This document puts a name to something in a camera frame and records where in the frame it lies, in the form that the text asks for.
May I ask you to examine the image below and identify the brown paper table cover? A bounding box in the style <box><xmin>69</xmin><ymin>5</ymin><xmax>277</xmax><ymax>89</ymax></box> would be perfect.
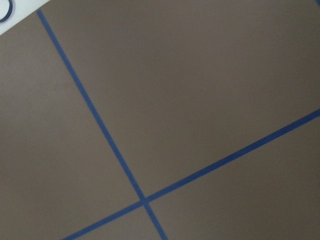
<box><xmin>0</xmin><ymin>0</ymin><xmax>320</xmax><ymax>240</ymax></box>

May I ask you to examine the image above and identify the blue tape roll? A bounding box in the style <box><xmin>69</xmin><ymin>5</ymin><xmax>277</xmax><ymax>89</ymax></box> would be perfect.
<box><xmin>0</xmin><ymin>0</ymin><xmax>14</xmax><ymax>23</ymax></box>

